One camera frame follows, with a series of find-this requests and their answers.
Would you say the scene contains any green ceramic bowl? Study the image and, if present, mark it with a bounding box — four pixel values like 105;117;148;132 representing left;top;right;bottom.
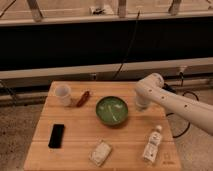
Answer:
96;96;128;126

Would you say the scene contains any black hanging cable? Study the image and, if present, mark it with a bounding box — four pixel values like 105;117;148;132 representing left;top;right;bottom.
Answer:
111;9;141;81

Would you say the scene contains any white wrapped packet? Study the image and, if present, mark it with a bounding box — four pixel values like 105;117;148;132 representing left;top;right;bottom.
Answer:
89;140;112;167

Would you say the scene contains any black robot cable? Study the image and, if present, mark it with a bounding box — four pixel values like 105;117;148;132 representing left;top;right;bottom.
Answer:
162;71;200;139

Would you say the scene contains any small white plastic bottle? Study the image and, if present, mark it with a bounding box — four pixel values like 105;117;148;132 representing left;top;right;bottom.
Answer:
142;125;162;163

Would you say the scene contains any brown sausage-shaped object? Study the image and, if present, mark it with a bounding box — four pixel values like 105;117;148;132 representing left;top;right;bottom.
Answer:
76;91;90;107

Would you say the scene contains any black rectangular block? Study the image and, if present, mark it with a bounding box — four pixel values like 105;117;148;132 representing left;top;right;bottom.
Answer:
48;124;65;148

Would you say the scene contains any white plastic cup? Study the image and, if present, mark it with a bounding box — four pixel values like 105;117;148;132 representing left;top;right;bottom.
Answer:
54;85;71;107

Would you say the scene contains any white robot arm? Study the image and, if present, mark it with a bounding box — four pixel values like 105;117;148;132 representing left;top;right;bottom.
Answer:
135;73;213;136

